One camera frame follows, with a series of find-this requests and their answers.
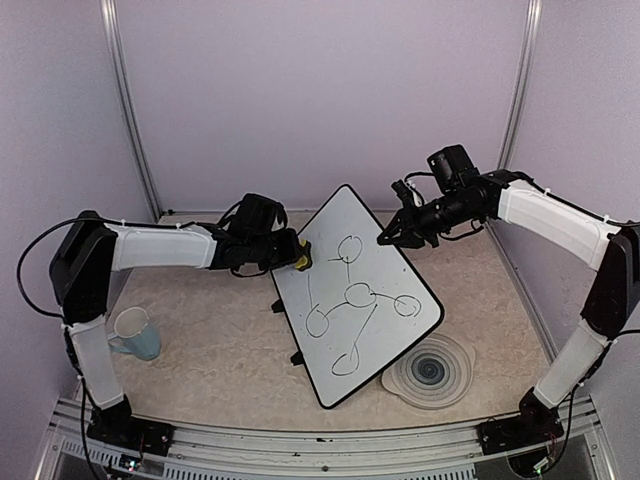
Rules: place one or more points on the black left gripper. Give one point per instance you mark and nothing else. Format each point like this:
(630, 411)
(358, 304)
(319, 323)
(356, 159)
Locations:
(293, 251)

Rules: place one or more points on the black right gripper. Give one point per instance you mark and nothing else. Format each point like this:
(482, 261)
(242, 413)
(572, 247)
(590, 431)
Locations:
(401, 221)

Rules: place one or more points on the yellow bone-shaped eraser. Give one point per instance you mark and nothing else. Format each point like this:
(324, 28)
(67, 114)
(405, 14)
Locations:
(304, 261)

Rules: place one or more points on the white whiteboard black frame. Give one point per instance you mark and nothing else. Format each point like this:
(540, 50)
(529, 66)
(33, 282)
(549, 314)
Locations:
(359, 307)

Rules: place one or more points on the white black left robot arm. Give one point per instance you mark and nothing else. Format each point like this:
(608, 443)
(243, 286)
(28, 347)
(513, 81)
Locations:
(94, 248)

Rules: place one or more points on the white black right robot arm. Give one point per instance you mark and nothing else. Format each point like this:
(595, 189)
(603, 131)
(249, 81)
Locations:
(609, 248)

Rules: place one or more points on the grey spiral pattern plate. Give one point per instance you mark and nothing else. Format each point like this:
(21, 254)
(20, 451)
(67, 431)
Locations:
(435, 374)

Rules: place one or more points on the light blue mug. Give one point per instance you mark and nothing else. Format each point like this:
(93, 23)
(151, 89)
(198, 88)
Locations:
(135, 334)

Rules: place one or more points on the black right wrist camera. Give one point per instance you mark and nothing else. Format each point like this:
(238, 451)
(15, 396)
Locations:
(452, 168)

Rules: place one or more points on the right aluminium frame post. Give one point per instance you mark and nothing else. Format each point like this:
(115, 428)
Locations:
(525, 66)

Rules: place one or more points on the aluminium frame post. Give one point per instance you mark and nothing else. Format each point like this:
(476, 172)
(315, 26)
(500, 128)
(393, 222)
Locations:
(525, 66)
(115, 45)

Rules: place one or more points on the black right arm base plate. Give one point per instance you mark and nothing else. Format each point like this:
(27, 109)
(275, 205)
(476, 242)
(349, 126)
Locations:
(502, 435)

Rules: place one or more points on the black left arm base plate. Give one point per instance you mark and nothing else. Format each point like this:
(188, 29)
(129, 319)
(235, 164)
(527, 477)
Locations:
(141, 435)

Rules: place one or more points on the front aluminium rail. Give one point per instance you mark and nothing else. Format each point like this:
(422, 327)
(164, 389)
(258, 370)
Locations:
(445, 451)

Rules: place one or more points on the left aluminium frame post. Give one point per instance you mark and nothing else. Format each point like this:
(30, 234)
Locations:
(115, 45)

